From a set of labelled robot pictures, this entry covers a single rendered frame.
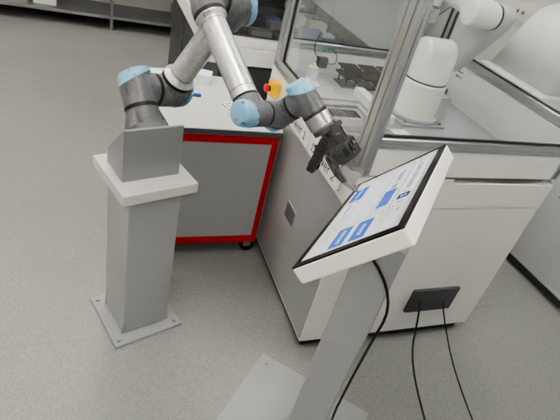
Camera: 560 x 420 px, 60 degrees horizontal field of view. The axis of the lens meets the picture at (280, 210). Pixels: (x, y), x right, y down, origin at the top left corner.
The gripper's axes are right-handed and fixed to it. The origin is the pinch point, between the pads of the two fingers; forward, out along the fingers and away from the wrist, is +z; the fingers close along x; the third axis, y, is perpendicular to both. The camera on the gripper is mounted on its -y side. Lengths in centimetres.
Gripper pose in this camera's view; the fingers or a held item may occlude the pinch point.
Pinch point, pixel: (352, 188)
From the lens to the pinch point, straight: 144.7
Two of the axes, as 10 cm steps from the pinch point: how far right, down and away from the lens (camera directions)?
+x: 4.4, -4.3, 7.9
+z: 5.3, 8.3, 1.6
